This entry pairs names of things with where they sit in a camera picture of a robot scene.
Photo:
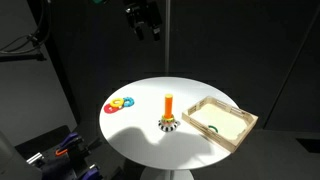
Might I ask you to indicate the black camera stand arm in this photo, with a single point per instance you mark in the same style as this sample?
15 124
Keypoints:
23 56

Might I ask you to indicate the silver metal bar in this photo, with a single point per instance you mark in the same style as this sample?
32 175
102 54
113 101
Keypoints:
34 158

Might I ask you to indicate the black white striped base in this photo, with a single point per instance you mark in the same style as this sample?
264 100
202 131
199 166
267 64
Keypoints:
167 126

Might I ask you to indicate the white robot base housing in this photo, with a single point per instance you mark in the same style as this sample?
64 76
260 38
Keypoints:
15 160

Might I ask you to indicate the wooden tray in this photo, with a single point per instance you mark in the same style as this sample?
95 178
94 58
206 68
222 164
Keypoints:
220 122

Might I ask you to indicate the orange stacking peg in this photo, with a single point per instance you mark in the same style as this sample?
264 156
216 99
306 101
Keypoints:
168 106

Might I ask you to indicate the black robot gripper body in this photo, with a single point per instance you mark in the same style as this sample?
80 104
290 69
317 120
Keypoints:
141 13

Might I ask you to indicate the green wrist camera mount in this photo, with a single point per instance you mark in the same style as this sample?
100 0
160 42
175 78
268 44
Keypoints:
98 1

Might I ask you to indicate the white table pedestal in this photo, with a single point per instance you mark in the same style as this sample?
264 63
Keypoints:
166 174

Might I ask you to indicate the grey vertical pole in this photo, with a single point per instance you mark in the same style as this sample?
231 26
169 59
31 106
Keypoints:
167 36

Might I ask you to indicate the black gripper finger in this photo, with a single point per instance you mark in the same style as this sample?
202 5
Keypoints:
140 34
156 34

